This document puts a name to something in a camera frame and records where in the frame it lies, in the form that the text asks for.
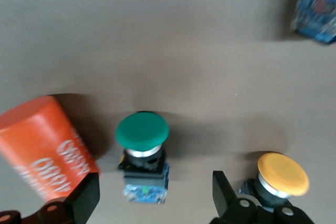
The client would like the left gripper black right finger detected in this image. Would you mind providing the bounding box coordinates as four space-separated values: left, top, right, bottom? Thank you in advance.
209 170 317 224

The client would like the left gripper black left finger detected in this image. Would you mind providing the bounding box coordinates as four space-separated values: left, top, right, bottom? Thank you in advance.
0 173 101 224

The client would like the orange 4680 cylinder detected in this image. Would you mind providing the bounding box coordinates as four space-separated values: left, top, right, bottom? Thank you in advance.
0 95 100 204

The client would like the green mushroom push button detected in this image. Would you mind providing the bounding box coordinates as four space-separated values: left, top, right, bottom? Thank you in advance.
115 111 171 205

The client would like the yellow mushroom push button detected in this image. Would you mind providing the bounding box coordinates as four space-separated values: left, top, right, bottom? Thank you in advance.
291 0 336 45
237 152 310 210

